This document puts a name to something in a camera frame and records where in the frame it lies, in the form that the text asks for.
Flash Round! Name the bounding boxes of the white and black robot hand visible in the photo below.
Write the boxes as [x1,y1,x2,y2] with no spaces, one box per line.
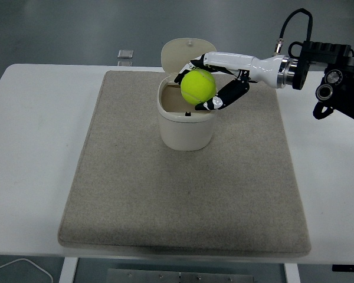
[173,51,284,112]

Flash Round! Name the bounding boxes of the yellow-green tennis ball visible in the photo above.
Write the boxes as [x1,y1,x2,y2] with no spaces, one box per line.
[181,68,217,105]

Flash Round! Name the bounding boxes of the cream plastic bin with lid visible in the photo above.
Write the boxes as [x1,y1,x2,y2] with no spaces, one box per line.
[156,37,219,152]

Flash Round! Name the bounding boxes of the grey metal plate with screws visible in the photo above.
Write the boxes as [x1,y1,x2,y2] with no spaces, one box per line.
[107,268,254,283]

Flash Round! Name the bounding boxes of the beige fabric mat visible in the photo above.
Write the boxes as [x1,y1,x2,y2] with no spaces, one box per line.
[57,70,312,256]

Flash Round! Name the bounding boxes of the white table leg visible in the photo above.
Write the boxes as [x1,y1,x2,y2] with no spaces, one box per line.
[60,257,79,283]
[284,263,301,283]

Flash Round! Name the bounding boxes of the white cable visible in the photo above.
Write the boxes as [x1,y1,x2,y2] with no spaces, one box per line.
[0,258,54,283]

